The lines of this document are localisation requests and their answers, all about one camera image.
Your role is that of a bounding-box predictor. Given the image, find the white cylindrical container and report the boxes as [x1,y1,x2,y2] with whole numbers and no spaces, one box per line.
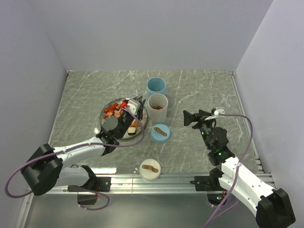
[148,94,169,124]

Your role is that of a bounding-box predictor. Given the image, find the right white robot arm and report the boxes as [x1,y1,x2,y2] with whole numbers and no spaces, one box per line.
[183,108,296,228]

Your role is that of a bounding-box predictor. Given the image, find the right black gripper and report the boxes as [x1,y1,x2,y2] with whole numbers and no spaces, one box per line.
[183,109,217,150]

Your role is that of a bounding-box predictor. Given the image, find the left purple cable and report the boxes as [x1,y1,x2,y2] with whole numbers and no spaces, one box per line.
[4,103,145,199]

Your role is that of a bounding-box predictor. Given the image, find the speckled grey plate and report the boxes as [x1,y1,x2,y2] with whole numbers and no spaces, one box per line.
[100,98,148,140]

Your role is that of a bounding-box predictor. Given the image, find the black white sushi toy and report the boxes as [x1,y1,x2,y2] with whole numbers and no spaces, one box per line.
[127,127,136,135]

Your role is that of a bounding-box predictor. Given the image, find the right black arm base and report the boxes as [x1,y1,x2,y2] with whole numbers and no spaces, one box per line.
[190,175,226,206]

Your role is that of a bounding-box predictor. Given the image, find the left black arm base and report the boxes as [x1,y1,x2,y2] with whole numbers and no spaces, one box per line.
[67,177,111,208]

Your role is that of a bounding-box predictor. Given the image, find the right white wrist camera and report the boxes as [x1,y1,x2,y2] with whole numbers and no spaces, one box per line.
[205,107,225,120]

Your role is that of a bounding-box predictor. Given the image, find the blue cylindrical container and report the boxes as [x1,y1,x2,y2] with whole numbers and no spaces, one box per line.
[147,77,166,98]

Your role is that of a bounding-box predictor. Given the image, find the blue lid brown handle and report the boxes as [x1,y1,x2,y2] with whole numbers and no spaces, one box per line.
[150,124,171,143]

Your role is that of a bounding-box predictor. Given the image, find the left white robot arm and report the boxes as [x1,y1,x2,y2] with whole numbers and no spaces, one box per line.
[20,95,145,196]

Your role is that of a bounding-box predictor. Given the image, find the aluminium right side rail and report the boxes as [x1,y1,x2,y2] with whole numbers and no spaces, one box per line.
[228,71,265,174]

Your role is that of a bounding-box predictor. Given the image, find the white lid brown handle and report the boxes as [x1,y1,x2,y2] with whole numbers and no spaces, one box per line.
[139,159,162,181]

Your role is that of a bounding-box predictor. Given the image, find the aluminium rail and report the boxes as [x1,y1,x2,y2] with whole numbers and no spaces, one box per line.
[228,71,265,174]
[29,172,277,195]

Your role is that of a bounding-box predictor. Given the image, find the aluminium front rail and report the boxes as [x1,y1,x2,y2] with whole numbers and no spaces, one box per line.
[29,172,277,195]

